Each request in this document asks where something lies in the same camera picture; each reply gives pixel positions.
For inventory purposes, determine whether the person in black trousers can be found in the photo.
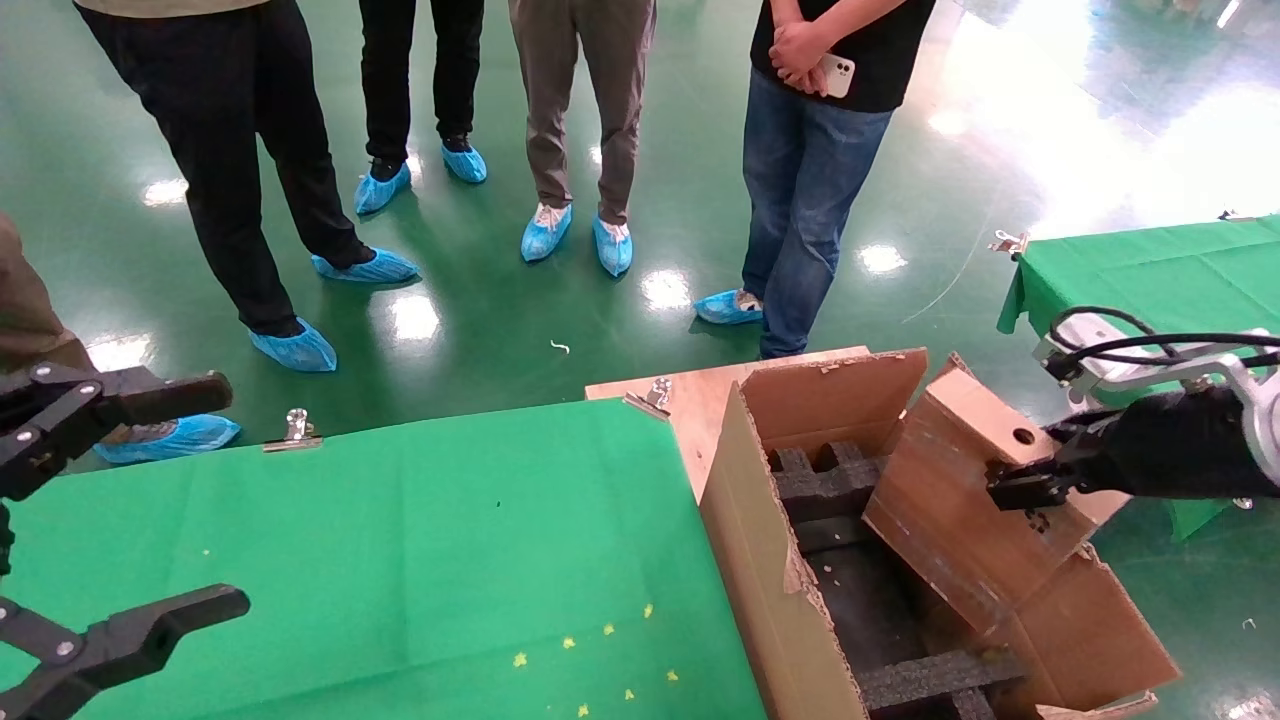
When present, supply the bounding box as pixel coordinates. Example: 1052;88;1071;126
353;0;491;216

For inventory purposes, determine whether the small cardboard box with hole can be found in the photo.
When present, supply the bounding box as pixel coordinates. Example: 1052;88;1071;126
862;365;1131;636

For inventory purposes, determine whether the person in taupe trousers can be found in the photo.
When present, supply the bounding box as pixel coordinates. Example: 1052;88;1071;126
505;0;658;279

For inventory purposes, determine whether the large open cardboard carton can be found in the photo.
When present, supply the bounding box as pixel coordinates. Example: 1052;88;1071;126
698;347;1183;720

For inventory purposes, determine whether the black foam insert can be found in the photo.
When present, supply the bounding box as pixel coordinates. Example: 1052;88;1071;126
768;443;1031;720

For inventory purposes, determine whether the white smartphone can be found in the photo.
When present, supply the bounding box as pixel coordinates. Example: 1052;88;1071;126
815;52;858;99

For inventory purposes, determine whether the person in brown trousers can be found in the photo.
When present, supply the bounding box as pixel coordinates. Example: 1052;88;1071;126
0;213;243;466

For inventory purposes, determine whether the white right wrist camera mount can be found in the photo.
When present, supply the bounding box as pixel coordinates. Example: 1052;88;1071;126
1033;325;1280;481

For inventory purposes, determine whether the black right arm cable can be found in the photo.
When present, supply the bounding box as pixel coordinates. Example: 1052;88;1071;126
1048;305;1280;369

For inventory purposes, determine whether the person in black t-shirt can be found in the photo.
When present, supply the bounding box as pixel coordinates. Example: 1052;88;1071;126
693;0;939;361

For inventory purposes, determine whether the person in tan shirt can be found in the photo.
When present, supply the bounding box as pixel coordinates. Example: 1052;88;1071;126
72;0;421;374

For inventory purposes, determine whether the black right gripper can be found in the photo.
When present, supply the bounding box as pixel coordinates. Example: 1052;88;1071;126
987;385;1280;513

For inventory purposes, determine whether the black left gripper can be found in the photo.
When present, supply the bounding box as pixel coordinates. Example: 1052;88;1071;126
0;365;251;720

